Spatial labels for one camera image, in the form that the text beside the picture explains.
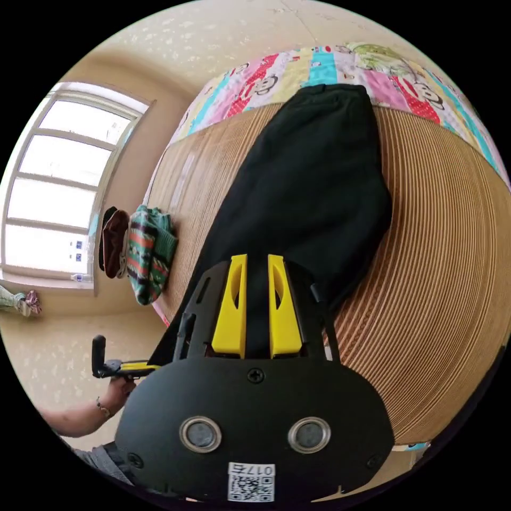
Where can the person's left forearm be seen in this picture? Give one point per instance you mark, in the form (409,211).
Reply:
(78,419)

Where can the pile of clothes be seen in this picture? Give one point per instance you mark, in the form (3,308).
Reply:
(145,255)

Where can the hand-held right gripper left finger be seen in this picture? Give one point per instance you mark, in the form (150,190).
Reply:
(228,319)

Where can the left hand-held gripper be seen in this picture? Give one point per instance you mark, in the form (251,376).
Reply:
(111,368)

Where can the person's body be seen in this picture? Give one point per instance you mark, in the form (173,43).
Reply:
(104,461)

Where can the black pants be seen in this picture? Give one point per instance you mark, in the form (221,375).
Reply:
(311,179)

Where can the bed with woven mat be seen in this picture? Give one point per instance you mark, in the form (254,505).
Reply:
(423,279)

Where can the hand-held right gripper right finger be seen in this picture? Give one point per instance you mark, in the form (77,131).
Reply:
(282,323)

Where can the window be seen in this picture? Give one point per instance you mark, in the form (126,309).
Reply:
(60,187)

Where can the person's left hand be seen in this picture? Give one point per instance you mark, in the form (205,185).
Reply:
(119,393)

